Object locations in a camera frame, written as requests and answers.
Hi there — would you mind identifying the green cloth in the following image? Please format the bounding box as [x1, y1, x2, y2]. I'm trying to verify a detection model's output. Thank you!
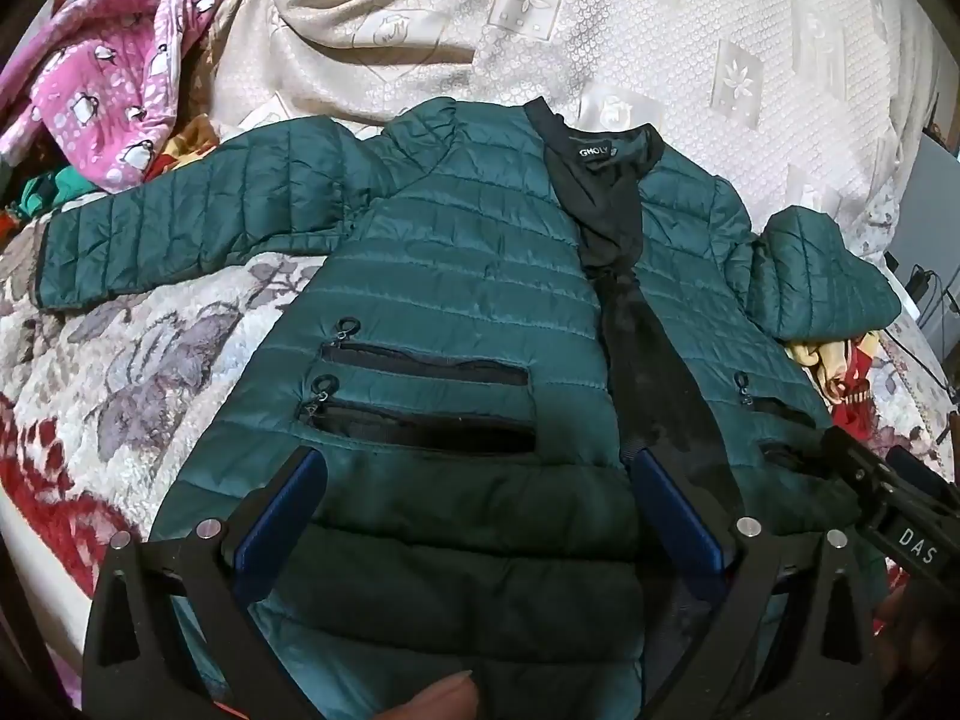
[15, 165, 102, 215]

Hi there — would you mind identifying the person's left hand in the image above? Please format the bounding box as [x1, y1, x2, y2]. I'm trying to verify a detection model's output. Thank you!
[358, 671, 481, 720]

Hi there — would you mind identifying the black cable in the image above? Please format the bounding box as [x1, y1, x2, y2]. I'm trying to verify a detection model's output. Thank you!
[881, 322, 957, 395]

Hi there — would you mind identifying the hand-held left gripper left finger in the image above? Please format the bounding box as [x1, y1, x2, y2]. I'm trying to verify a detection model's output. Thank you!
[81, 445, 329, 720]

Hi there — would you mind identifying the orange patterned cloth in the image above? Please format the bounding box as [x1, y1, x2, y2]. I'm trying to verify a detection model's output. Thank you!
[146, 116, 222, 173]

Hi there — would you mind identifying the pink penguin print blanket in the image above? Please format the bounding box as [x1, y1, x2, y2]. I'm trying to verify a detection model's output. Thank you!
[0, 0, 263, 192]

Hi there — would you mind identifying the red yellow striped cloth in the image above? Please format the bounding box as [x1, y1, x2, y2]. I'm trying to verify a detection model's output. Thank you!
[784, 330, 886, 458]

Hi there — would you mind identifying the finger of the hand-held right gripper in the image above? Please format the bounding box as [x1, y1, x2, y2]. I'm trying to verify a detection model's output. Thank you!
[821, 426, 902, 497]

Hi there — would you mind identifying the green quilted jacket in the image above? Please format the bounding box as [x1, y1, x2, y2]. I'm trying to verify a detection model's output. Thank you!
[34, 96, 905, 720]

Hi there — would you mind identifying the beige embossed bedspread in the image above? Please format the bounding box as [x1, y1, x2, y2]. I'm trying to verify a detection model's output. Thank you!
[210, 0, 938, 271]

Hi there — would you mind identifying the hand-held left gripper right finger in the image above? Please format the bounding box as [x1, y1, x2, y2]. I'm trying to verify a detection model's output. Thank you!
[628, 448, 880, 720]

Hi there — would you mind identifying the person's right hand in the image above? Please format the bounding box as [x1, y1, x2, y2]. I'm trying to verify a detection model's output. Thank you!
[874, 581, 950, 698]

